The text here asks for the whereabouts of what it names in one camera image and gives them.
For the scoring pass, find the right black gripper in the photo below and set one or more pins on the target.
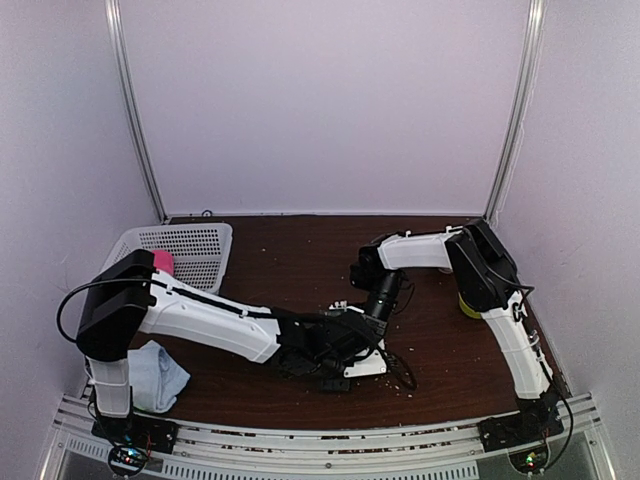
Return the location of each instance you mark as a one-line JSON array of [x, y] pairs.
[[382, 326]]

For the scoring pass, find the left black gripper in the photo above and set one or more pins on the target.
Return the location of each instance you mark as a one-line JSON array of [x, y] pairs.
[[333, 385]]

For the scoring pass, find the white terry towel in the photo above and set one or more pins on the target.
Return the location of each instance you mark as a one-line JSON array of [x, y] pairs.
[[373, 364]]

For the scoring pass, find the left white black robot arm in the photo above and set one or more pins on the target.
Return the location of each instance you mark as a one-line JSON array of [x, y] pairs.
[[134, 296]]

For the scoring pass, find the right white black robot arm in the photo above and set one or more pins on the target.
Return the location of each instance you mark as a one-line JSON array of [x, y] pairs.
[[487, 284]]

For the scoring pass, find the lime green plastic bowl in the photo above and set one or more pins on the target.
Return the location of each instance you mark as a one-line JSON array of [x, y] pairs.
[[467, 310]]

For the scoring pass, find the white perforated plastic basket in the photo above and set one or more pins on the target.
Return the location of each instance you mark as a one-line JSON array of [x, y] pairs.
[[200, 251]]

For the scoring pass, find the light blue crumpled towel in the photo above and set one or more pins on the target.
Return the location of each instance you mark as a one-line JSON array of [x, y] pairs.
[[156, 378]]

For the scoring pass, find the right round circuit board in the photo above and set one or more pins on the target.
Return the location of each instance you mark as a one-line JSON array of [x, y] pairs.
[[530, 461]]

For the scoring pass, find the round circuit board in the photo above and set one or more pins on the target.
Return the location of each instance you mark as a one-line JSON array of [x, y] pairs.
[[530, 461], [126, 461]]

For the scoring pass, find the left round circuit board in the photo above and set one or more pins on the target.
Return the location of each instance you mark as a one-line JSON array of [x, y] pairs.
[[126, 461]]

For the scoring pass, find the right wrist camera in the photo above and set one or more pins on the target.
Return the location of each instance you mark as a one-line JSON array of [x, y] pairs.
[[367, 270]]

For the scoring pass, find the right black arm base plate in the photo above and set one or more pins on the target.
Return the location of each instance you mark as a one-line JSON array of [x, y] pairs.
[[521, 428]]

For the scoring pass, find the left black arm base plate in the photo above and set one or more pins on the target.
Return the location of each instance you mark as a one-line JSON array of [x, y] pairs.
[[144, 433]]

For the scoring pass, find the right aluminium frame post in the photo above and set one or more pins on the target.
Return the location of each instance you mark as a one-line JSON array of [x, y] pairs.
[[522, 95]]

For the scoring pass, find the aluminium frame post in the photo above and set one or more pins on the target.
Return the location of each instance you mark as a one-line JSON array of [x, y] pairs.
[[134, 121], [522, 95]]

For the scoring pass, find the left aluminium frame post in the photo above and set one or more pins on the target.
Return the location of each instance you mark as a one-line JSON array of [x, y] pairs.
[[134, 121]]

